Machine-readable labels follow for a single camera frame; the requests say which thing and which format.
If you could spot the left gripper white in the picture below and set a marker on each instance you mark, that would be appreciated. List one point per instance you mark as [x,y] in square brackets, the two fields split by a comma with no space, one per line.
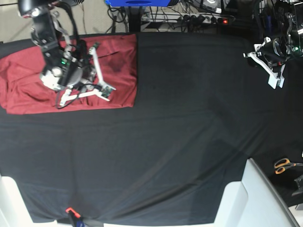
[270,57]

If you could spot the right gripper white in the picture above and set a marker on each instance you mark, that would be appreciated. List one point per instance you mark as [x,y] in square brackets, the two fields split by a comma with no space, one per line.
[88,81]

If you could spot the red long-sleeve T-shirt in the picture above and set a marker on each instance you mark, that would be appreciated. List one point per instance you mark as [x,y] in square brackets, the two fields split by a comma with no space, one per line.
[22,92]

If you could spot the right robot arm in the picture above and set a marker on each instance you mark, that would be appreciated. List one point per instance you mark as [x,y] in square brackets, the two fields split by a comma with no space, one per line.
[71,70]

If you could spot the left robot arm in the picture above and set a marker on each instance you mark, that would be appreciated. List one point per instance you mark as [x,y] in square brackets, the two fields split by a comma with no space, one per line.
[289,16]

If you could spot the black table cloth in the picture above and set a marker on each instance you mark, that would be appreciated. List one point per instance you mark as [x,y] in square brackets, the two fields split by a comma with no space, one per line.
[199,113]

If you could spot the blue plastic bin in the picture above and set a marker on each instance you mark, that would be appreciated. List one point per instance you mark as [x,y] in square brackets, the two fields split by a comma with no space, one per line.
[137,3]

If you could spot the white power strip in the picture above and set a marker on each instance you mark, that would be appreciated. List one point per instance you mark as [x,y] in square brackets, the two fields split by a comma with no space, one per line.
[174,17]

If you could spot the orange clamp at bottom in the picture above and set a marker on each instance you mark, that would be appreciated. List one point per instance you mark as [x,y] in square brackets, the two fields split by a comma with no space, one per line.
[71,212]

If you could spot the white foam block left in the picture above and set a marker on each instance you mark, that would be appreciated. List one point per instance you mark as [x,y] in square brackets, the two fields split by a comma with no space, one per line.
[13,211]

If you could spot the white foam block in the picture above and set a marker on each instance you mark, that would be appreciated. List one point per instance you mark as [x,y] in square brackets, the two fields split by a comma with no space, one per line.
[253,202]
[13,211]

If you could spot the white foam block right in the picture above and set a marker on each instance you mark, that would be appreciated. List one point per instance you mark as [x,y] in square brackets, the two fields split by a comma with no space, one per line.
[253,202]

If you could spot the blue clamp on frame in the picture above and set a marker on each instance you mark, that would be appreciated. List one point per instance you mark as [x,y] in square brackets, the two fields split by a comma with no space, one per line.
[269,26]

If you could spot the yellow-handled scissors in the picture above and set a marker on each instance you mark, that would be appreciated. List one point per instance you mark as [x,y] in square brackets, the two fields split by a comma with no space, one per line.
[283,164]

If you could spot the black metal bracket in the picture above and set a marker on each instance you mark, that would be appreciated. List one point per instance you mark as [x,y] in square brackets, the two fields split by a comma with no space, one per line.
[299,183]

